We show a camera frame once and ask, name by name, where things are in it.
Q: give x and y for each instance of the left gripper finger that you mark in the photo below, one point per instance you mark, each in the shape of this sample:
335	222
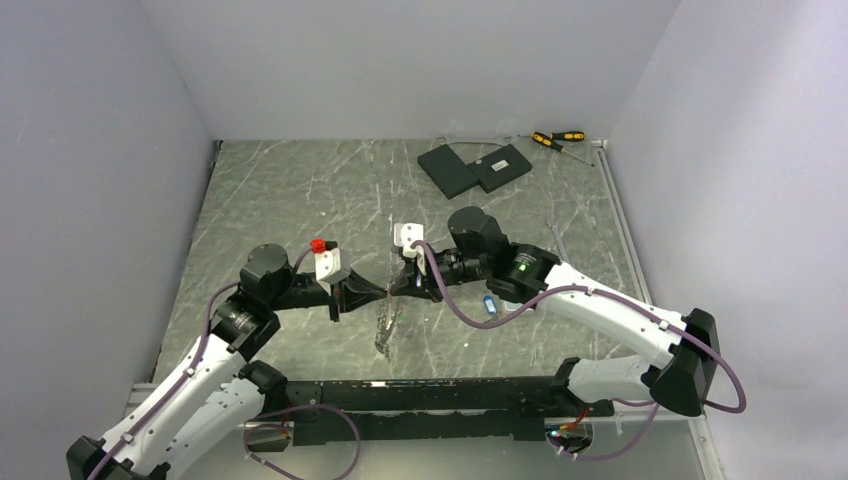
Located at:
357	285
351	301

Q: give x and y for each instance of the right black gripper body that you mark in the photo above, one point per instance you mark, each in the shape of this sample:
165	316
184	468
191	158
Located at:
454	268

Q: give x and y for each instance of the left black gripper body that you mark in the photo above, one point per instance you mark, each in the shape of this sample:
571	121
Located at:
311	294

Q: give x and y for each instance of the metal keyring with keys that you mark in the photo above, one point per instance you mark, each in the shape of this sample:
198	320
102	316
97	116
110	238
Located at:
389	310

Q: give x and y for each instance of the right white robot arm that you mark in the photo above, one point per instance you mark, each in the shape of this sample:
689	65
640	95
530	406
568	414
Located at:
675	355

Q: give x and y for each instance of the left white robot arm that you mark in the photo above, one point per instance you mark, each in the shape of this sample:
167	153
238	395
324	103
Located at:
220	384

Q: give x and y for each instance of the blue tagged key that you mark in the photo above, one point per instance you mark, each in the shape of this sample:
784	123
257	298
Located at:
490	307

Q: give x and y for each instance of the grey rectangular tin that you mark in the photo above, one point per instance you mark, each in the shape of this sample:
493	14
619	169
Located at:
512	307

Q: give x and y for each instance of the large black box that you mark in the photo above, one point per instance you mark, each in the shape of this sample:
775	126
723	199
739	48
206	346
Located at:
447	171

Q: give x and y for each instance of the small black box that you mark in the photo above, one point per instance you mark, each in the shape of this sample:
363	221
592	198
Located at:
500	168

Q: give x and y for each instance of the silver wrench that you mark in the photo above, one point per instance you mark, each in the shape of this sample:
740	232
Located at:
553	225

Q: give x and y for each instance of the orange black screwdriver front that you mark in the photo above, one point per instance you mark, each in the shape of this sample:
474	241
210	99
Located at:
561	147

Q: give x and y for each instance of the orange black screwdriver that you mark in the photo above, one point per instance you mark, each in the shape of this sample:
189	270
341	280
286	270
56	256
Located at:
568	136
561	147

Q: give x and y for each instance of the orange black screwdriver back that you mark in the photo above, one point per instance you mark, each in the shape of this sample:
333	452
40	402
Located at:
568	136

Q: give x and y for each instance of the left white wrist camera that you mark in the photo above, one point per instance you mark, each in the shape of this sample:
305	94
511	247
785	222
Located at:
332	263

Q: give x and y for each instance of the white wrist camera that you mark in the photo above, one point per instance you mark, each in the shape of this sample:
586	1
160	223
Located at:
404	236
332	263

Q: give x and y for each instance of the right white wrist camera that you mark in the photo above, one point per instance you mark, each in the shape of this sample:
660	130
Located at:
404	236

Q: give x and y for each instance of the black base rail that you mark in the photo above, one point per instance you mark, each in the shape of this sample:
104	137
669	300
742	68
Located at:
520	408

